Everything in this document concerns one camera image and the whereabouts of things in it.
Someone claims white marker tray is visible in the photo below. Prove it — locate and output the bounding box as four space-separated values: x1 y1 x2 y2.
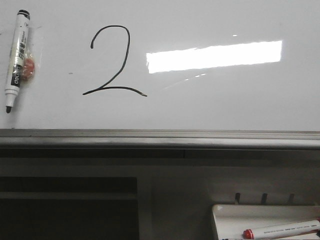
211 204 320 240

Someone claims red capped whiteboard marker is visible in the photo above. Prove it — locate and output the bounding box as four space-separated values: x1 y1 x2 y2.
242 219 320 240

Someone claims white whiteboard with aluminium frame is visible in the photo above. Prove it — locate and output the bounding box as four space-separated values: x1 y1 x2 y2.
0 0 320 150

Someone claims black whiteboard marker with magnet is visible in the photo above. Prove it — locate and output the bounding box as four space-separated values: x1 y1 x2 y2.
4 9 30 114

